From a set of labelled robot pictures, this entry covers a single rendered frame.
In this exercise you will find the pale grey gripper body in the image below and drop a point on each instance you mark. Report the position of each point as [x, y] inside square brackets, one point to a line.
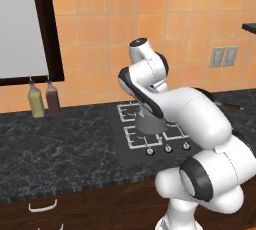
[151, 125]

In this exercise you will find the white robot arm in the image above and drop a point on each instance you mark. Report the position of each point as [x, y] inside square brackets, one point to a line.
[200, 124]

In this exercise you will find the silver hob knob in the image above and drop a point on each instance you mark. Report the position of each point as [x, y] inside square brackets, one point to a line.
[186, 146]
[168, 148]
[150, 151]

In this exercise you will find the black hob with white grates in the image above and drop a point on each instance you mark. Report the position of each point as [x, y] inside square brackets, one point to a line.
[120, 140]

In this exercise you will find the dark reddish brown utensil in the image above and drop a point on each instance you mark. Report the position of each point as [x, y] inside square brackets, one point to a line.
[230, 106]

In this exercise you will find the dark wood cupboard door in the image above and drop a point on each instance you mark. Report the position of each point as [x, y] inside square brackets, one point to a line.
[123, 207]

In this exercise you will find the dark brown sauce bottle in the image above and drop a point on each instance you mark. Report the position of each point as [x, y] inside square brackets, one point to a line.
[53, 100]

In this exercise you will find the dark wood drawer front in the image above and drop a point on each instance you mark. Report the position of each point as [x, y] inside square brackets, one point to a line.
[20, 225]
[70, 204]

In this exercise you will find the yellow oil bottle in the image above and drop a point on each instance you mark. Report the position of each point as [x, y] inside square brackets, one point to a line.
[36, 102]

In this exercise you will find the grey wall outlet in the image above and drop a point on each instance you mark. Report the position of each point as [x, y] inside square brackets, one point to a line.
[230, 56]
[216, 57]

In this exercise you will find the black wall shelf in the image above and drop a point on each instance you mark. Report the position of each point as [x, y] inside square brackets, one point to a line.
[250, 28]

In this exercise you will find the window with dark frame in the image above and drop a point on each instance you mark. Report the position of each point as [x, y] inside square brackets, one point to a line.
[20, 24]

